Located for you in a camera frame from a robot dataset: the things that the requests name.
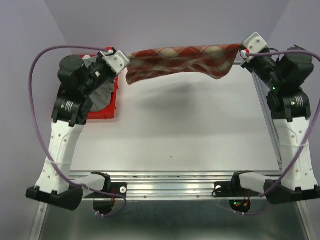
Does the red plaid skirt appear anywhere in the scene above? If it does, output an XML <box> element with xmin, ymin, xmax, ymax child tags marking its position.
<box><xmin>125</xmin><ymin>43</ymin><xmax>242</xmax><ymax>85</ymax></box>

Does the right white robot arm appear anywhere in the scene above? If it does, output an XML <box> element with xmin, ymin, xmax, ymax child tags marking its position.
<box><xmin>230</xmin><ymin>46</ymin><xmax>320</xmax><ymax>205</ymax></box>

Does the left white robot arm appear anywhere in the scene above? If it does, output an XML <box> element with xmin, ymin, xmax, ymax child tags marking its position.
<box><xmin>25</xmin><ymin>51</ymin><xmax>130</xmax><ymax>211</ymax></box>

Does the grey skirt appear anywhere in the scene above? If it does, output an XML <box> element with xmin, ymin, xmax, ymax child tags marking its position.
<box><xmin>89</xmin><ymin>69</ymin><xmax>114</xmax><ymax>112</ymax></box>

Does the red plastic bin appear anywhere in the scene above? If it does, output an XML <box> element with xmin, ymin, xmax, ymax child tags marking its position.
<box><xmin>84</xmin><ymin>45</ymin><xmax>120</xmax><ymax>120</ymax></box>

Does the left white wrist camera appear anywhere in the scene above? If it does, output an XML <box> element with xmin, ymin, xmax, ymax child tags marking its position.
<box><xmin>100</xmin><ymin>50</ymin><xmax>131</xmax><ymax>76</ymax></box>

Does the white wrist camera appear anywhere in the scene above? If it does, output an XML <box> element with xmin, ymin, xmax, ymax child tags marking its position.
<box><xmin>100</xmin><ymin>50</ymin><xmax>131</xmax><ymax>76</ymax></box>
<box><xmin>242</xmin><ymin>32</ymin><xmax>268</xmax><ymax>54</ymax></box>

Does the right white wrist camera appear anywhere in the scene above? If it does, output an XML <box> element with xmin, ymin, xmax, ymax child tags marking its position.
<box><xmin>242</xmin><ymin>32</ymin><xmax>268</xmax><ymax>54</ymax></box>

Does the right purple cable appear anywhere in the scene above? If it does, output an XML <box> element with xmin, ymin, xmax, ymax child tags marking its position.
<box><xmin>219</xmin><ymin>48</ymin><xmax>320</xmax><ymax>216</ymax></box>

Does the purple cable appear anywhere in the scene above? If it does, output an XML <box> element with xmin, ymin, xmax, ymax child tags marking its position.
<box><xmin>28</xmin><ymin>44</ymin><xmax>127</xmax><ymax>218</ymax></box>
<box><xmin>219</xmin><ymin>48</ymin><xmax>320</xmax><ymax>216</ymax></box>

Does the aluminium right side rail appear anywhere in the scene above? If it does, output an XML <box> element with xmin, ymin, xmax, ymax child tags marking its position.
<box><xmin>251</xmin><ymin>73</ymin><xmax>283</xmax><ymax>171</ymax></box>

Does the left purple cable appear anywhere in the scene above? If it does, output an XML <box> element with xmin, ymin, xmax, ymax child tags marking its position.
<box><xmin>28</xmin><ymin>44</ymin><xmax>127</xmax><ymax>218</ymax></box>

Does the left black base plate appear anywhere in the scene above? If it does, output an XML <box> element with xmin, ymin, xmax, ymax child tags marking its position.
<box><xmin>108</xmin><ymin>182</ymin><xmax>128</xmax><ymax>198</ymax></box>

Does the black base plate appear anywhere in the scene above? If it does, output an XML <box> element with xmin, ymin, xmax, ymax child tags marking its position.
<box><xmin>211</xmin><ymin>181</ymin><xmax>259</xmax><ymax>198</ymax></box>
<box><xmin>108</xmin><ymin>182</ymin><xmax>128</xmax><ymax>198</ymax></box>

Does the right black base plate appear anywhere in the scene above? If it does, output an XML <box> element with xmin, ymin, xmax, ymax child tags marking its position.
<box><xmin>211</xmin><ymin>181</ymin><xmax>259</xmax><ymax>198</ymax></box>

